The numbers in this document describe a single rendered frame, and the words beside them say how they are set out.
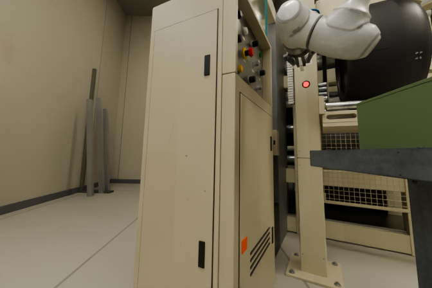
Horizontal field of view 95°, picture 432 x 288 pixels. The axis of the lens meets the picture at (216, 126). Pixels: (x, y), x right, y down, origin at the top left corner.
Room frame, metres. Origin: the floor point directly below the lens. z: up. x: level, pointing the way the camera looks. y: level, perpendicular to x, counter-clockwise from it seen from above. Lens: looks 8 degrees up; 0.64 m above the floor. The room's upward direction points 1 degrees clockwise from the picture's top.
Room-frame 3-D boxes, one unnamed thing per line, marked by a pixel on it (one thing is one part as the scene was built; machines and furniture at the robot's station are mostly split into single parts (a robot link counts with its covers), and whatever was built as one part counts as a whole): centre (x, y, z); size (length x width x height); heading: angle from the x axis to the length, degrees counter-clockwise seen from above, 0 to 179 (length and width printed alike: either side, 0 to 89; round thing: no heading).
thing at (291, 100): (1.22, -0.48, 1.19); 0.05 x 0.04 x 0.48; 152
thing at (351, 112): (0.98, -0.74, 0.84); 0.36 x 0.09 x 0.06; 62
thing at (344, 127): (1.10, -0.80, 0.80); 0.37 x 0.36 x 0.02; 152
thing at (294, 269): (1.20, -0.57, 0.01); 0.27 x 0.27 x 0.02; 62
